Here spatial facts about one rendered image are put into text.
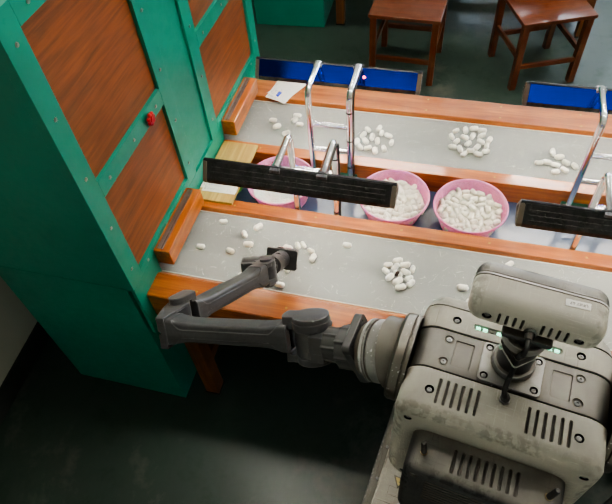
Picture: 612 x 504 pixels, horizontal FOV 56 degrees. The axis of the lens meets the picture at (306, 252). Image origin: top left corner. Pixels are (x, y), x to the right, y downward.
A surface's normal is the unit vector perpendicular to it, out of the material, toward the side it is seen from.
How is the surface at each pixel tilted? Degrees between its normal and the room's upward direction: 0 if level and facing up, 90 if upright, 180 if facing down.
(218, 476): 0
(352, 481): 0
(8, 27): 90
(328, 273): 0
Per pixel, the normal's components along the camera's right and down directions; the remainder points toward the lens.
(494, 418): -0.06, -0.61
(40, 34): 0.97, 0.15
